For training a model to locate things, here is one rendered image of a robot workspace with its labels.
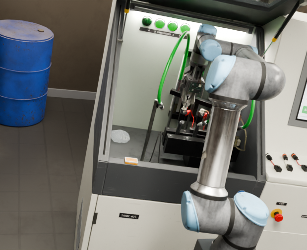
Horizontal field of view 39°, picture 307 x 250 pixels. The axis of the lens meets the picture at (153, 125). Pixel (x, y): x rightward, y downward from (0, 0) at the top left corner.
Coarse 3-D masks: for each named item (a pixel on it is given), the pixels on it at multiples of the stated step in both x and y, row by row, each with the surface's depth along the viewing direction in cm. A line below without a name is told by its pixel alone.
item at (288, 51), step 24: (288, 24) 187; (264, 48) 202; (288, 48) 189; (288, 72) 192; (288, 96) 195; (288, 120) 198; (288, 144) 201; (264, 192) 184; (288, 192) 185; (288, 216) 191; (264, 240) 196; (288, 240) 198
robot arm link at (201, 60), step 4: (192, 52) 175; (192, 56) 175; (196, 56) 174; (200, 56) 173; (192, 60) 176; (196, 60) 174; (200, 60) 174; (204, 60) 174; (200, 64) 175; (204, 64) 176
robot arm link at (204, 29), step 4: (204, 24) 172; (200, 28) 170; (204, 28) 169; (208, 28) 169; (212, 28) 169; (216, 28) 171; (200, 32) 170; (204, 32) 169; (208, 32) 169; (212, 32) 169; (216, 32) 171; (196, 36) 173; (200, 36) 169; (196, 40) 172; (196, 44) 173; (196, 48) 173; (196, 52) 173
